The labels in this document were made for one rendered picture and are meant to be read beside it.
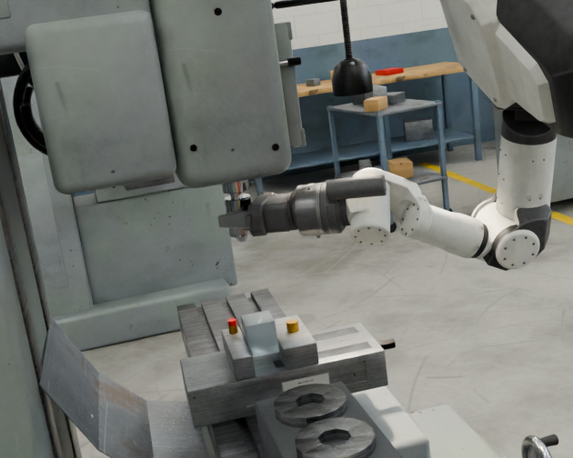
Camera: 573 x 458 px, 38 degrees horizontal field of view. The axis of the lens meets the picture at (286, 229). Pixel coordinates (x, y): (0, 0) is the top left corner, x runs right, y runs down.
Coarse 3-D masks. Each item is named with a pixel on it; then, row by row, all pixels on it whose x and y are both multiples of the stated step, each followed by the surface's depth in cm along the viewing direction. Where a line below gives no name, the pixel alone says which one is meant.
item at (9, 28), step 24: (0, 0) 118; (24, 0) 119; (48, 0) 120; (72, 0) 121; (96, 0) 121; (120, 0) 122; (144, 0) 123; (0, 24) 119; (24, 24) 120; (0, 48) 120; (24, 48) 121
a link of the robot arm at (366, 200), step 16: (368, 176) 134; (384, 176) 134; (320, 192) 138; (336, 192) 135; (352, 192) 134; (368, 192) 133; (384, 192) 133; (320, 208) 137; (336, 208) 137; (352, 208) 136; (368, 208) 135; (384, 208) 136; (336, 224) 137; (352, 224) 136; (368, 224) 133; (384, 224) 134; (368, 240) 137; (384, 240) 137
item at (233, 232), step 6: (240, 204) 142; (246, 204) 143; (228, 210) 143; (234, 210) 142; (240, 210) 142; (228, 228) 144; (234, 228) 143; (240, 228) 143; (246, 228) 143; (234, 234) 144; (240, 234) 143; (246, 234) 143
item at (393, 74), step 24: (384, 72) 754; (408, 72) 758; (432, 72) 736; (456, 72) 741; (408, 120) 785; (360, 144) 799; (408, 144) 764; (432, 144) 757; (480, 144) 764; (288, 168) 732
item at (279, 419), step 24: (312, 384) 106; (336, 384) 108; (264, 408) 104; (288, 408) 100; (312, 408) 99; (336, 408) 99; (360, 408) 100; (264, 432) 102; (288, 432) 97; (312, 432) 94; (336, 432) 94; (360, 432) 92; (264, 456) 106; (288, 456) 92; (312, 456) 89; (336, 456) 88; (360, 456) 89; (384, 456) 89
